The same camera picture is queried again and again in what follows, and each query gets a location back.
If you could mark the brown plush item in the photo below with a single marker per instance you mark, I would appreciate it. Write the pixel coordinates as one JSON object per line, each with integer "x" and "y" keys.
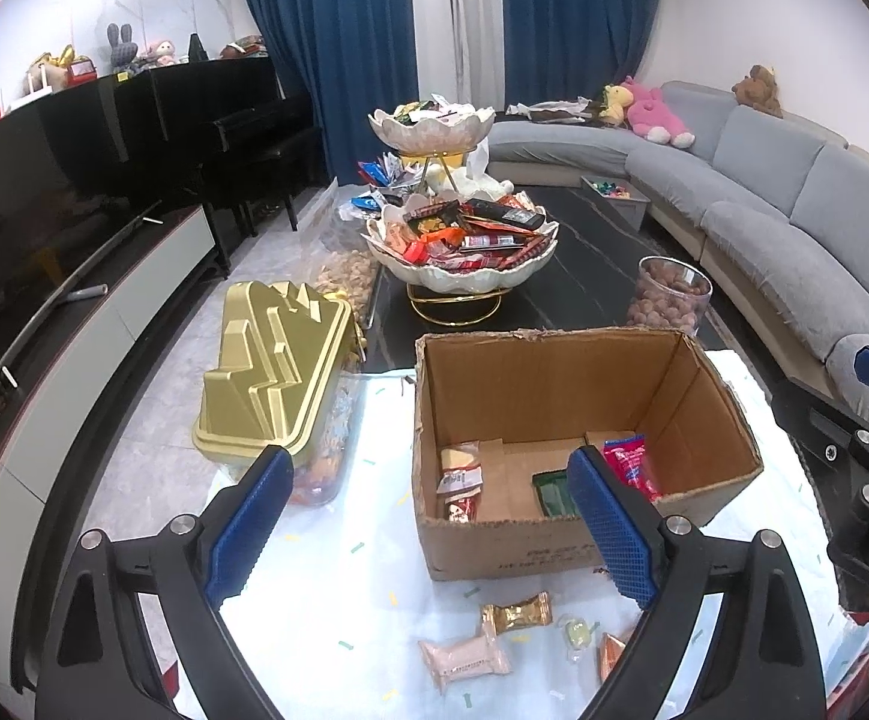
{"x": 241, "y": 48}

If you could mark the grey storage bin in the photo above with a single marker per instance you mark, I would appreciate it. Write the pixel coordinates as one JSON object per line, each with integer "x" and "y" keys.
{"x": 618, "y": 202}

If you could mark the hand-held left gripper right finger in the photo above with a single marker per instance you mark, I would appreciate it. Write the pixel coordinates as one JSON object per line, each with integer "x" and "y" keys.
{"x": 614, "y": 532}

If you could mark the red gift box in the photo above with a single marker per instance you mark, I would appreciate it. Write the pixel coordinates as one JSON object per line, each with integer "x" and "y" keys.
{"x": 82, "y": 71}

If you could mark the grey rabbit plush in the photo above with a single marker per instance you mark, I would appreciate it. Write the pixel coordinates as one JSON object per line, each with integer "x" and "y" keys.
{"x": 122, "y": 52}

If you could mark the wide blue curtain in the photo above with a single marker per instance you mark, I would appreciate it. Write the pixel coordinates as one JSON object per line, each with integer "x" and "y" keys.
{"x": 329, "y": 52}

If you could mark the pale pink snack packet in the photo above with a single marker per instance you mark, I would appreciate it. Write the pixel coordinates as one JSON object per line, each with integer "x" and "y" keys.
{"x": 464, "y": 660}

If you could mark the narrow blue curtain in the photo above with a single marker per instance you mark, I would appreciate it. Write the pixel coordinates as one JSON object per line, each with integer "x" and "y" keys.
{"x": 577, "y": 15}

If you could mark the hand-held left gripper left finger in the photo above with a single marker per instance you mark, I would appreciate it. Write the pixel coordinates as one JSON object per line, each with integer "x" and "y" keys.
{"x": 251, "y": 525}

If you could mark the brown cardboard box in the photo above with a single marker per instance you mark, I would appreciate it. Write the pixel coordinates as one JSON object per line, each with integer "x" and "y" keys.
{"x": 704, "y": 420}

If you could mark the gold lid candy jar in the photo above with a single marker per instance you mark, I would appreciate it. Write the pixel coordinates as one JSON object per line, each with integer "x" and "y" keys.
{"x": 269, "y": 360}

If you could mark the pink plush toy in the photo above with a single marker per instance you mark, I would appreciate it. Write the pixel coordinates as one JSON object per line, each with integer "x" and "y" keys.
{"x": 656, "y": 112}

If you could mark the small gold snack packet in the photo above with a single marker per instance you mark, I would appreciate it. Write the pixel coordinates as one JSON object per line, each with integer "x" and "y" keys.
{"x": 517, "y": 615}

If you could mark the large copper snack packet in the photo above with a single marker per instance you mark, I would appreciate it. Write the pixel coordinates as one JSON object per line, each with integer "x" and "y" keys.
{"x": 614, "y": 656}

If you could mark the black television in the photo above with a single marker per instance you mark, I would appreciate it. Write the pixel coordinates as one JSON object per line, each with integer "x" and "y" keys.
{"x": 29, "y": 225}

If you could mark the clear jar of nuts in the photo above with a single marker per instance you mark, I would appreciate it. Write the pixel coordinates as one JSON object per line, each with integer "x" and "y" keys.
{"x": 667, "y": 292}

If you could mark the white soft toy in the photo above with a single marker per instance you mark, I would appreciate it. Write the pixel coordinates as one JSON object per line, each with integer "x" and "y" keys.
{"x": 472, "y": 184}

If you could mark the magenta snack packet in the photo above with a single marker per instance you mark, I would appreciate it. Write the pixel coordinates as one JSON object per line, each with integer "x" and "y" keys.
{"x": 629, "y": 465}

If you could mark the scattered snack wrappers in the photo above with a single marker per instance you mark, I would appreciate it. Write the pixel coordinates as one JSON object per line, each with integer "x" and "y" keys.
{"x": 378, "y": 180}

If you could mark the white stand with gold ornament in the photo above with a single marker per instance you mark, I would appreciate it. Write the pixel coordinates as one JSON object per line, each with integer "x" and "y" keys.
{"x": 50, "y": 71}

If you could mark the grey corner sofa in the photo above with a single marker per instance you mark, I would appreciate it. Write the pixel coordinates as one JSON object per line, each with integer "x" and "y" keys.
{"x": 779, "y": 202}

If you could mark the small green candy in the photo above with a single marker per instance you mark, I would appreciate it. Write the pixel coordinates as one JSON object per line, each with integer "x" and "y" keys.
{"x": 575, "y": 631}

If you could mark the red and white snack packet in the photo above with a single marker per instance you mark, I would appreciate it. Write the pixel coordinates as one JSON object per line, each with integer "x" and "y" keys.
{"x": 458, "y": 480}

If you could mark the pink doll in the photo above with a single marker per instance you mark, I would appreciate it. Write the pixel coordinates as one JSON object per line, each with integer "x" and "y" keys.
{"x": 162, "y": 52}

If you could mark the brown plush bear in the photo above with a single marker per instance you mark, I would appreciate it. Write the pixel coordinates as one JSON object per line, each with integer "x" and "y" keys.
{"x": 757, "y": 90}

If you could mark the yellow plush toy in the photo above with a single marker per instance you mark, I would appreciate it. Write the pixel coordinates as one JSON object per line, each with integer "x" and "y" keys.
{"x": 614, "y": 105}

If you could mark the white tiered snack stand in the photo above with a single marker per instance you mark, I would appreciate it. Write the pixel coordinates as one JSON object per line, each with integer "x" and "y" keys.
{"x": 464, "y": 277}

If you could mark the dark green snack packet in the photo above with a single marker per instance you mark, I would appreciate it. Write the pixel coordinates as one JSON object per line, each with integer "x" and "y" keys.
{"x": 551, "y": 495}

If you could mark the black cone ornament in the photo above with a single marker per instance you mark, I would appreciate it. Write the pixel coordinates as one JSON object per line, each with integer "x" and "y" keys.
{"x": 197, "y": 50}

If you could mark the black piano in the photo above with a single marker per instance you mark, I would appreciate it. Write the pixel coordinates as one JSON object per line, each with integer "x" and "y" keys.
{"x": 239, "y": 135}

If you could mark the plastic bag of nuts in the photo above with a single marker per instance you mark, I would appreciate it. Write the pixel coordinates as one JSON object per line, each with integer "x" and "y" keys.
{"x": 344, "y": 277}

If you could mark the assorted snack pile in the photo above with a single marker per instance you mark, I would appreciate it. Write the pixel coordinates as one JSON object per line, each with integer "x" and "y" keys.
{"x": 427, "y": 111}
{"x": 472, "y": 232}

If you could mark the grey television cabinet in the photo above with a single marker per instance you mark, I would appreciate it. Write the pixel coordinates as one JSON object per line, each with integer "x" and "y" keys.
{"x": 142, "y": 300}

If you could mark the white sheer curtain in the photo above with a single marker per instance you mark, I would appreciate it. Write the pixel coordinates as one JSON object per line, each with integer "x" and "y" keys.
{"x": 457, "y": 15}

